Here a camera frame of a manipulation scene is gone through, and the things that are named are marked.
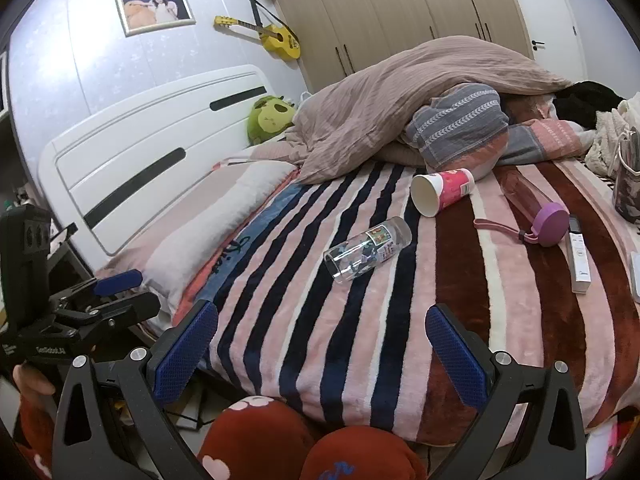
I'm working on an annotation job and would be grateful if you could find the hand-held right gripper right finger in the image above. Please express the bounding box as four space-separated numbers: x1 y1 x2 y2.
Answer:
425 304 588 480

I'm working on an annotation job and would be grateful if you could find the person's leg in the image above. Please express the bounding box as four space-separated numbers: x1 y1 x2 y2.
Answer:
300 425 429 480
197 395 317 480

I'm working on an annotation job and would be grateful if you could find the clear glass bottle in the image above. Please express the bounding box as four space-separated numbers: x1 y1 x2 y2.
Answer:
324 216 413 284

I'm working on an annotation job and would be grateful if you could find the white door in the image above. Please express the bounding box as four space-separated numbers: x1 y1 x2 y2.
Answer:
500 0 589 83

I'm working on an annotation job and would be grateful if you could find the pink paper cup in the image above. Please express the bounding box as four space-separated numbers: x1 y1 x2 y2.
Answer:
411 168 475 217

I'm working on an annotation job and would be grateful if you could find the green plush toy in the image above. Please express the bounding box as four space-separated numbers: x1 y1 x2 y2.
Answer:
246 95 299 145

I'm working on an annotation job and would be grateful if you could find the person's right leg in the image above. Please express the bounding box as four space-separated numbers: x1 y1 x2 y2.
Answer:
300 425 429 480

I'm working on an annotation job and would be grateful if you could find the striped fleece blanket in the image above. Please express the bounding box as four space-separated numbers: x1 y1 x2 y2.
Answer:
172 157 640 446

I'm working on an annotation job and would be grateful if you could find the grey pink striped pillow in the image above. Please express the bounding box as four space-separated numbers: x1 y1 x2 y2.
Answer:
404 82 590 172

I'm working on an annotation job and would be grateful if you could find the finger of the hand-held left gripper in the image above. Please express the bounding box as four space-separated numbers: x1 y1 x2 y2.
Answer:
52 291 162 343
50 269 144 312

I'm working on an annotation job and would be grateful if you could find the patterned bag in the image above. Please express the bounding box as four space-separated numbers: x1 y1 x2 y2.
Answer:
612 130 640 224

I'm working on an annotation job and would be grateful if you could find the white bed headboard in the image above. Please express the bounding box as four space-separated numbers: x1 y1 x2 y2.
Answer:
39 64 281 259

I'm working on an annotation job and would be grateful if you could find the beige duvet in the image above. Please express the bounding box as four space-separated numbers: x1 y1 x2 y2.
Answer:
292 36 573 186

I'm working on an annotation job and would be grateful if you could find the yellow guitar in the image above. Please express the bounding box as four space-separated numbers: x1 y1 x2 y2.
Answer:
214 15 302 60

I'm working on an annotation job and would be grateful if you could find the framed wall photo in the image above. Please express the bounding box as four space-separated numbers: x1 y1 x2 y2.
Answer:
115 0 197 37

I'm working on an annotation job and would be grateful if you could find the white fluffy cloth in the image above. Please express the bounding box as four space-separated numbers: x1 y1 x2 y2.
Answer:
584 100 640 179

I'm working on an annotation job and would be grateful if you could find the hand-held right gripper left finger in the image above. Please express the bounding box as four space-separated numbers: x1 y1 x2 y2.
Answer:
52 300 219 480

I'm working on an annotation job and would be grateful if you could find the person's left hand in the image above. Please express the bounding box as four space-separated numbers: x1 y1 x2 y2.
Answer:
12 362 57 398

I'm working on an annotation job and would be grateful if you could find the pink bottle with purple lid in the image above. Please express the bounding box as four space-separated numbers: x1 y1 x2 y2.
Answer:
474 169 571 248

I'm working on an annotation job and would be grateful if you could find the black clothing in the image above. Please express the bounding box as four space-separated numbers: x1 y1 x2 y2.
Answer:
552 80 626 128

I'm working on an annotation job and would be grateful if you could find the white remote control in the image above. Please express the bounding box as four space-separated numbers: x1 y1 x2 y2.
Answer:
567 214 594 295

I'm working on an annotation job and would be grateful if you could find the person's left leg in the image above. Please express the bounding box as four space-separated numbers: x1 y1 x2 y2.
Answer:
197 395 317 480

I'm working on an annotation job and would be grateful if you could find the beige wardrobe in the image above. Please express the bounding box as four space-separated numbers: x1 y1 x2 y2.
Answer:
275 0 534 93

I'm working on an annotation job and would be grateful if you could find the white pillow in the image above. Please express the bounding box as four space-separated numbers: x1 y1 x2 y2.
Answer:
142 162 299 312

